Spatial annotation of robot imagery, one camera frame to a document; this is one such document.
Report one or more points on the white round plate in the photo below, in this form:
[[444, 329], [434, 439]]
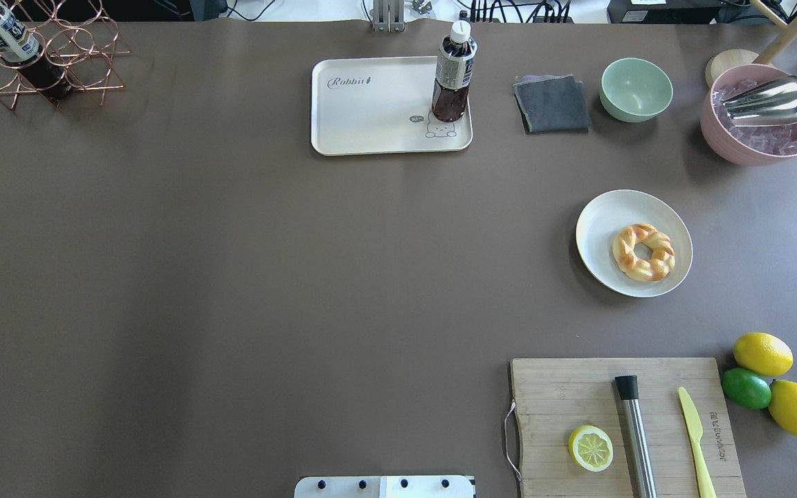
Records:
[[606, 215]]

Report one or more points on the braided glazed donut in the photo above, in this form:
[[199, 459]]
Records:
[[643, 253]]

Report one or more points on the cream rabbit serving tray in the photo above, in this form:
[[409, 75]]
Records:
[[380, 105]]

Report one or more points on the dark tea bottle on tray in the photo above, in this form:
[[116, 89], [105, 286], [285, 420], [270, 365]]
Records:
[[454, 69]]

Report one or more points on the grey folded cloth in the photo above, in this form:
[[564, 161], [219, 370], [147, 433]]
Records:
[[552, 103]]

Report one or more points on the bamboo cutting board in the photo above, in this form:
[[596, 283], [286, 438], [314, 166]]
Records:
[[553, 396]]

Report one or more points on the steel muddler with black tip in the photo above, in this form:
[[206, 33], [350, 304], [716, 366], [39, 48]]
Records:
[[635, 436]]

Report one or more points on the half lemon slice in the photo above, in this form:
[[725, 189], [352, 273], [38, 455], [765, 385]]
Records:
[[591, 448]]

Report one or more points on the mint green bowl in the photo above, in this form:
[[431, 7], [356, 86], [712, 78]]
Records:
[[635, 90]]

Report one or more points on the green lime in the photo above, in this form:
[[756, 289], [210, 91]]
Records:
[[746, 388]]

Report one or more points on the yellow lemon near board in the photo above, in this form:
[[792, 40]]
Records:
[[763, 353]]

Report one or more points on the yellow plastic knife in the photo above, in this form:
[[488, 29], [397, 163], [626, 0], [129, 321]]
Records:
[[695, 432]]

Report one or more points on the metal ice scoop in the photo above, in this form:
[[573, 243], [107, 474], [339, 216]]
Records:
[[770, 104]]

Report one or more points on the pink ice bowl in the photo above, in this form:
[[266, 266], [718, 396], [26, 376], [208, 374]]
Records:
[[745, 146]]

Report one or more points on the bottle in copper rack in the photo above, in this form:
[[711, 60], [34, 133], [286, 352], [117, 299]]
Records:
[[22, 51]]

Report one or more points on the wooden cup tree stand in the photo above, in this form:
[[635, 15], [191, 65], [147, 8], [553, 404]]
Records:
[[727, 59]]

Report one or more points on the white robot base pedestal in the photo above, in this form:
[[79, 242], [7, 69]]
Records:
[[437, 485]]

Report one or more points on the copper wire bottle rack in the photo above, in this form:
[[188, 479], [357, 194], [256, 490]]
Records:
[[86, 50]]

